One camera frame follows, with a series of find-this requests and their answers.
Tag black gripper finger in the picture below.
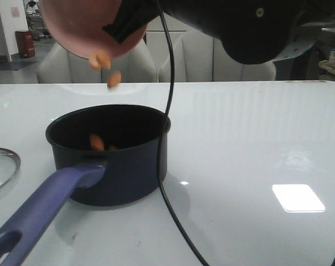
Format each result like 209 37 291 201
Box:
102 0 159 43

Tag white cabinet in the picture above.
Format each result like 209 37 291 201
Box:
146 14 193 70

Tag glass lid with blue knob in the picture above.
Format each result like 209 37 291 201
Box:
0 147 21 190

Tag dark glossy side table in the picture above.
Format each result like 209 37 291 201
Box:
290 28 335 80

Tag grey upholstered chair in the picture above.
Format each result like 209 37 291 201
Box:
173 30 276 83
37 41 158 84

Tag dark blue saucepan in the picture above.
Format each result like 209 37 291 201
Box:
0 104 171 265

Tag red trash bin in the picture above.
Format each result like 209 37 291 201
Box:
15 30 35 58

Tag left grey upholstered chair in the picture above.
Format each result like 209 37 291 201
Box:
37 41 158 84

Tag pink plastic bowl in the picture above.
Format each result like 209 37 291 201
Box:
40 1 147 59

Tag right grey upholstered chair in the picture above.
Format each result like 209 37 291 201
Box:
173 30 276 83

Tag beige cushion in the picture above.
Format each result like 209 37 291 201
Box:
318 60 335 81

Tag orange ham slices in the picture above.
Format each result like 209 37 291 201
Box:
89 50 122 151

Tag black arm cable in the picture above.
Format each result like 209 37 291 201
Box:
155 0 212 266

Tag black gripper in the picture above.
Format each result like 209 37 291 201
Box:
160 1 335 64

